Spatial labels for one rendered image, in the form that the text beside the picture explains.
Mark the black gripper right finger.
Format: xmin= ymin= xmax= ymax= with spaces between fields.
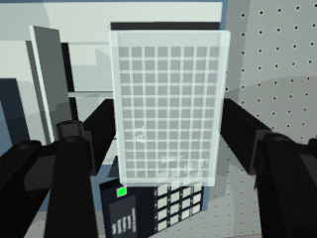
xmin=220 ymin=98 xmax=317 ymax=238

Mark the clear multi-well plate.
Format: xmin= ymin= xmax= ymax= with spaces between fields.
xmin=108 ymin=30 xmax=231 ymax=186

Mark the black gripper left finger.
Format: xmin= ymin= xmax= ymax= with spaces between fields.
xmin=0 ymin=99 xmax=116 ymax=238

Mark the grey perforated base plate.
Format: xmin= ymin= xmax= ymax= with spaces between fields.
xmin=149 ymin=0 xmax=317 ymax=238

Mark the white and black benchtop lab machine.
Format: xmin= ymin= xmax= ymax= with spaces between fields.
xmin=0 ymin=0 xmax=228 ymax=238

